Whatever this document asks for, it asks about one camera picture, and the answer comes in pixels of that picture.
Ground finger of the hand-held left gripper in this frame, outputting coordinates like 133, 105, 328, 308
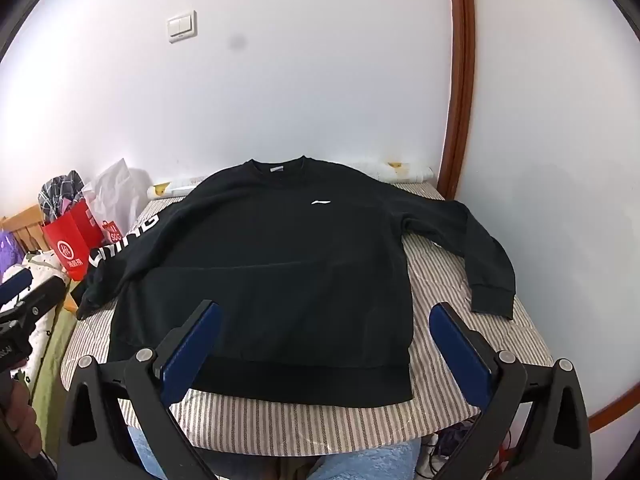
12, 276, 67, 322
0, 269, 32, 307

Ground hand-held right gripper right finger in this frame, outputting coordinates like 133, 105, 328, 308
429, 301, 593, 480

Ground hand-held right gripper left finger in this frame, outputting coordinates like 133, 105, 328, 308
59, 299, 223, 480

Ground black sweatshirt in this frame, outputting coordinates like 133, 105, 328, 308
76, 156, 517, 406

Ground person's left hand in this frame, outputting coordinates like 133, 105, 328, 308
0, 382, 43, 466

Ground white dotted cloth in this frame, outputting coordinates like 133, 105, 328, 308
0, 250, 71, 386

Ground purple bag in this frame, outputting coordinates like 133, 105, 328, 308
0, 230, 26, 272

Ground green cloth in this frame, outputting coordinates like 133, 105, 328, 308
27, 300, 77, 443

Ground large red paper bag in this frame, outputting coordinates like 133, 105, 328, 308
41, 199, 106, 282

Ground wooden chair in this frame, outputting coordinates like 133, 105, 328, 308
0, 205, 48, 256

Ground striped bed mattress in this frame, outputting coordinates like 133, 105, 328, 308
60, 180, 556, 458

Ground plaid cloth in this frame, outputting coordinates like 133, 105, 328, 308
39, 171, 86, 223

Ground white plastic bag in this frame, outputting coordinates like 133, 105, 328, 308
82, 158, 153, 236

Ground person's blue jeans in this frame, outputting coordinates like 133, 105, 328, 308
127, 400, 436, 480

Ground brown wooden trim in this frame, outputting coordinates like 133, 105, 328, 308
587, 305, 640, 433

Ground rolled white mat yellow print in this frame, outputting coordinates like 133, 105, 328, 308
147, 160, 435, 200

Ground tangled cables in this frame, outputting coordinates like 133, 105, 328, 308
417, 430, 516, 480

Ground brown wooden door frame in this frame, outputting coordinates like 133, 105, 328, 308
437, 0, 476, 201

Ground white light switch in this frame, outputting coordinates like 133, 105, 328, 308
167, 10, 197, 43

